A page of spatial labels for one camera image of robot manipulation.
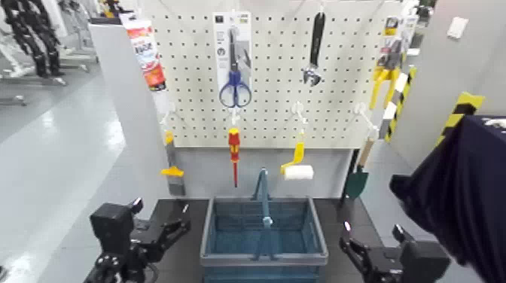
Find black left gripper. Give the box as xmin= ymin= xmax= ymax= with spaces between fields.
xmin=127 ymin=196 xmax=192 ymax=264

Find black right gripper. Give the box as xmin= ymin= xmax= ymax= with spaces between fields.
xmin=338 ymin=221 xmax=417 ymax=283

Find red yellow screwdriver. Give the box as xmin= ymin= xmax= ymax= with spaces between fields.
xmin=227 ymin=126 xmax=242 ymax=189

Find grey scraper with yellow guard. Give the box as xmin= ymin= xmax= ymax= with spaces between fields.
xmin=160 ymin=130 xmax=187 ymax=197

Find dark navy fabric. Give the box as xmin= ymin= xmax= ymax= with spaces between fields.
xmin=389 ymin=114 xmax=506 ymax=283

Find grey partition panel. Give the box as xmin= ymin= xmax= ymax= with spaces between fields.
xmin=88 ymin=23 xmax=175 ymax=200

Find thin yellow black hazard strip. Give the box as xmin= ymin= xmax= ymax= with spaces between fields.
xmin=384 ymin=65 xmax=419 ymax=144

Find wide yellow black hazard strip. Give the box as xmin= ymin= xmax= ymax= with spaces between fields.
xmin=435 ymin=91 xmax=486 ymax=148

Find cream perforated pegboard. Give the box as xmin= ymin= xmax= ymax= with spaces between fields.
xmin=151 ymin=0 xmax=401 ymax=150

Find red white sealant tube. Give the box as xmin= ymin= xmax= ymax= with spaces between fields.
xmin=119 ymin=13 xmax=171 ymax=120

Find yellow pliers in package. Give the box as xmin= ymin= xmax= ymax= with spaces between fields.
xmin=368 ymin=16 xmax=405 ymax=111

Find white robot stand base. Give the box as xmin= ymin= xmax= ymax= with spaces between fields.
xmin=0 ymin=65 xmax=69 ymax=87

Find blue scissors in package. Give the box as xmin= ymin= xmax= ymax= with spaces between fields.
xmin=212 ymin=11 xmax=253 ymax=110

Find black humanoid robot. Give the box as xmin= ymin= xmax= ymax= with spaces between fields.
xmin=0 ymin=0 xmax=65 ymax=78

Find white hanging package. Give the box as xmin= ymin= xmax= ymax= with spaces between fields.
xmin=400 ymin=14 xmax=420 ymax=53

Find black adjustable wrench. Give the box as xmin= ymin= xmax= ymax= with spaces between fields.
xmin=302 ymin=11 xmax=328 ymax=88

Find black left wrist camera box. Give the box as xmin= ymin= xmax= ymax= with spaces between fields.
xmin=89 ymin=202 xmax=136 ymax=254

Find green trowel wooden handle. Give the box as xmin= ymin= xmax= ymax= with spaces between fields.
xmin=342 ymin=135 xmax=376 ymax=201

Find yellow handled paint roller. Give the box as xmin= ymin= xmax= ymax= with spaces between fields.
xmin=280 ymin=132 xmax=315 ymax=182

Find blue folding crate with handle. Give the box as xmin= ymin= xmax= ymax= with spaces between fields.
xmin=199 ymin=167 xmax=329 ymax=283

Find white wall plate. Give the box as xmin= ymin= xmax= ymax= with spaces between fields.
xmin=447 ymin=16 xmax=470 ymax=40

